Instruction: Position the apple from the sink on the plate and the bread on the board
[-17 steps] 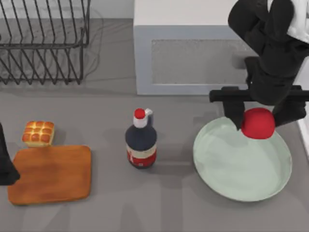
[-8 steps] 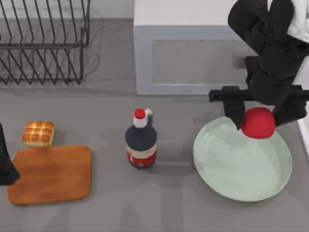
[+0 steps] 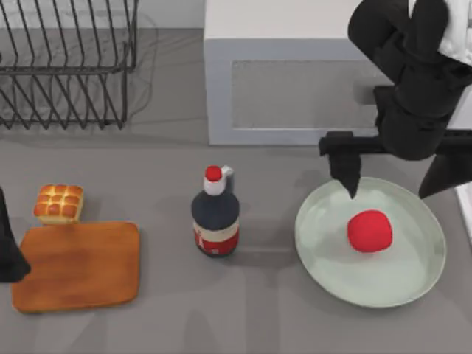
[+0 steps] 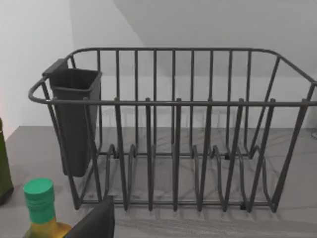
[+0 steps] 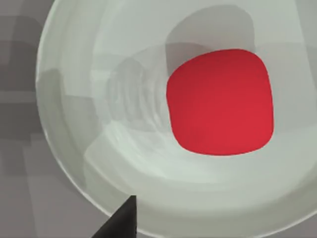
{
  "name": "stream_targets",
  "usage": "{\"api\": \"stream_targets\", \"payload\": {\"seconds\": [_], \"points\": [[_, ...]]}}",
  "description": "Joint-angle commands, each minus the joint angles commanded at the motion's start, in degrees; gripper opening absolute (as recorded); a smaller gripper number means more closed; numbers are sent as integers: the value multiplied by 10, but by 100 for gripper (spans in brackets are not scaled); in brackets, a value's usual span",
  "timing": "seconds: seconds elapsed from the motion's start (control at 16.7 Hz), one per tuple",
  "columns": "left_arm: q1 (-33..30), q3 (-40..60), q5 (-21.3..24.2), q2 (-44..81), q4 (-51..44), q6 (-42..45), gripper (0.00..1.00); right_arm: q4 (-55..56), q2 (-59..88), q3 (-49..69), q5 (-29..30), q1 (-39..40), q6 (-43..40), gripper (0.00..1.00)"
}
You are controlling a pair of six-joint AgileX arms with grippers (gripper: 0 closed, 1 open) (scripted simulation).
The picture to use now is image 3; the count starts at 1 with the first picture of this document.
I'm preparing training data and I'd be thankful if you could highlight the white box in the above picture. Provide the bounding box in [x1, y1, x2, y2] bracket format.
[454, 183, 472, 237]

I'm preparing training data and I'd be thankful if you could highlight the black wire dish rack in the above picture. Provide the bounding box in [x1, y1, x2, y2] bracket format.
[0, 0, 138, 131]

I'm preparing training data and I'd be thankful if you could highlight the pale green plate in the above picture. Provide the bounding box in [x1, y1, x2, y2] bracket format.
[294, 176, 448, 308]

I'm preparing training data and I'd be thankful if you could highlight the dark bottle with red cap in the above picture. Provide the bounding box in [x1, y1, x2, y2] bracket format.
[190, 164, 242, 260]

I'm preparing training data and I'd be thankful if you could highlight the golden bread loaf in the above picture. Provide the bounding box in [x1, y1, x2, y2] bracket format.
[33, 184, 84, 226]

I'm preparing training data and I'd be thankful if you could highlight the pale microwave oven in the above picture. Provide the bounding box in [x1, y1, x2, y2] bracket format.
[204, 0, 472, 147]

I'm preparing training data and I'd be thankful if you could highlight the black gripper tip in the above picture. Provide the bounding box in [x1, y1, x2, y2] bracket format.
[0, 187, 32, 284]

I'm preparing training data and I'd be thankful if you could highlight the wooden cutting board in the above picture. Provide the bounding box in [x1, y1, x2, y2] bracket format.
[11, 221, 141, 315]

